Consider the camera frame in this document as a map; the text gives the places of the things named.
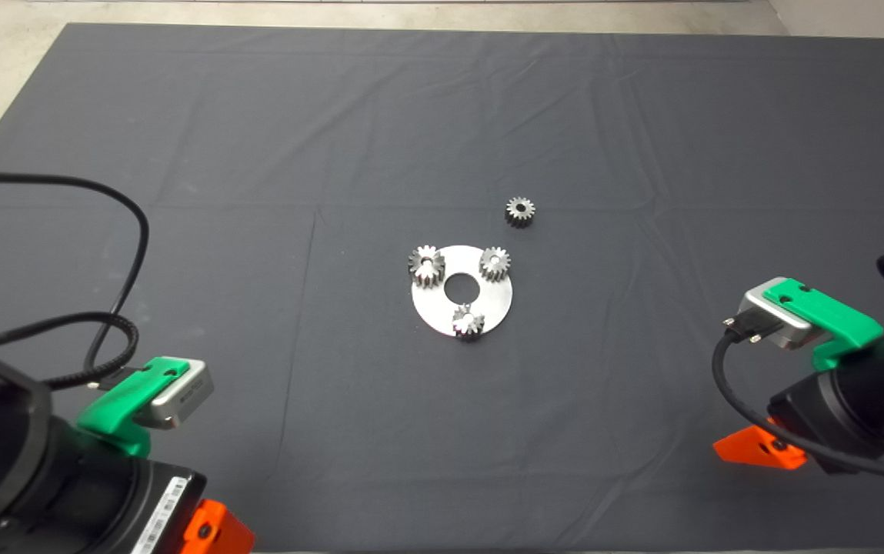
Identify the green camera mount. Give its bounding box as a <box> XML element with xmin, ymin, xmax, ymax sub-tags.
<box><xmin>763</xmin><ymin>281</ymin><xmax>884</xmax><ymax>370</ymax></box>
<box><xmin>76</xmin><ymin>356</ymin><xmax>192</xmax><ymax>459</ymax></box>

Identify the round metal plate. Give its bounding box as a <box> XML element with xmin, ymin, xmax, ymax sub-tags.
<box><xmin>412</xmin><ymin>245</ymin><xmax>514</xmax><ymax>337</ymax></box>

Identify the small steel gear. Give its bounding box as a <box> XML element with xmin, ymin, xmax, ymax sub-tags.
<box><xmin>505</xmin><ymin>196</ymin><xmax>536</xmax><ymax>229</ymax></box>
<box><xmin>479</xmin><ymin>246</ymin><xmax>512</xmax><ymax>283</ymax></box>
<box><xmin>452</xmin><ymin>302</ymin><xmax>486</xmax><ymax>340</ymax></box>

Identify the silver camera box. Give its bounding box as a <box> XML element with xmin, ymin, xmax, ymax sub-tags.
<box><xmin>739</xmin><ymin>277</ymin><xmax>827</xmax><ymax>351</ymax></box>
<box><xmin>134</xmin><ymin>360</ymin><xmax>215</xmax><ymax>432</ymax></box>

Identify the dark grey table cloth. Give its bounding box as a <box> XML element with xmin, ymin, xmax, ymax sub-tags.
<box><xmin>0</xmin><ymin>22</ymin><xmax>884</xmax><ymax>553</ymax></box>

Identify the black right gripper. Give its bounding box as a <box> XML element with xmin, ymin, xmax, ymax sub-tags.
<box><xmin>713</xmin><ymin>339</ymin><xmax>884</xmax><ymax>474</ymax></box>

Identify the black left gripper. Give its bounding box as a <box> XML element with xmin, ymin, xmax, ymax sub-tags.
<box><xmin>65</xmin><ymin>450</ymin><xmax>256</xmax><ymax>554</ymax></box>

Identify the large steel gear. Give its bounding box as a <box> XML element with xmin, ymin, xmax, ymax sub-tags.
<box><xmin>408</xmin><ymin>245</ymin><xmax>446</xmax><ymax>289</ymax></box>

